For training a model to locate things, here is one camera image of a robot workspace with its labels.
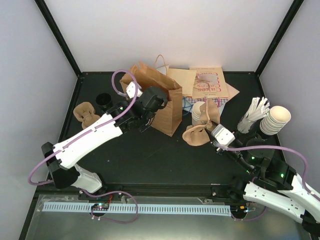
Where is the brown paper bag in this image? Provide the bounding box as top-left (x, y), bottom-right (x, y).
top-left (120, 62), bottom-right (183, 137)

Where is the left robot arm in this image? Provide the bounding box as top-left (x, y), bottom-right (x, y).
top-left (41, 86), bottom-right (168, 200)

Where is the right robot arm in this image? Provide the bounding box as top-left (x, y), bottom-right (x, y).
top-left (210, 133), bottom-right (320, 237)

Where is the jar of white stirrers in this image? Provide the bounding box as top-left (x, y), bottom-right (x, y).
top-left (237, 97), bottom-right (270, 134)

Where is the blue checkered paper bag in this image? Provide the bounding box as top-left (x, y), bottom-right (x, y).
top-left (182, 96), bottom-right (228, 115)

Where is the white lid stack on sleeve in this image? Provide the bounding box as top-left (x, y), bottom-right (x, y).
top-left (259, 105), bottom-right (292, 136)

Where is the white paper cup stack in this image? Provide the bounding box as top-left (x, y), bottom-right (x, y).
top-left (191, 101), bottom-right (206, 126)

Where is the tan flat paper bag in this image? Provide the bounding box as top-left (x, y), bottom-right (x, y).
top-left (226, 83), bottom-right (240, 101)

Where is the cakes printed paper bag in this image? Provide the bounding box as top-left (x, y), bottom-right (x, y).
top-left (189, 67), bottom-right (229, 99)

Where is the yellow padded envelope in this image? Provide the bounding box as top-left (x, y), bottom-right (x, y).
top-left (156, 65), bottom-right (197, 97)

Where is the black cup sleeve stack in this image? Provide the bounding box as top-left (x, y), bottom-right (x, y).
top-left (95, 92), bottom-right (113, 112)

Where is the brown cardboard cup carrier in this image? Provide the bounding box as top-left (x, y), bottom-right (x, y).
top-left (73, 101), bottom-right (101, 129)

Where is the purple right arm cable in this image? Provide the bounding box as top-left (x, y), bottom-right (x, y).
top-left (224, 145), bottom-right (316, 222)

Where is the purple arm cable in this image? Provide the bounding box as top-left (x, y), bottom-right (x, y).
top-left (27, 69), bottom-right (140, 224)
top-left (224, 145), bottom-right (316, 222)

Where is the light blue cable duct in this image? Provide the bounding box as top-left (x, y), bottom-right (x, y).
top-left (42, 202), bottom-right (231, 217)

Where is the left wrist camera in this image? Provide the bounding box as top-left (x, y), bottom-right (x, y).
top-left (126, 81), bottom-right (143, 99)

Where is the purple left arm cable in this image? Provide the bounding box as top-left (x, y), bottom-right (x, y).
top-left (27, 69), bottom-right (140, 224)

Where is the right black frame post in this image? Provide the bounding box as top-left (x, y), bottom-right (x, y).
top-left (255, 0), bottom-right (304, 77)

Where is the black frame post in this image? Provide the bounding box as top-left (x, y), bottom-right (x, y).
top-left (255, 0), bottom-right (304, 77)
top-left (34, 0), bottom-right (82, 77)

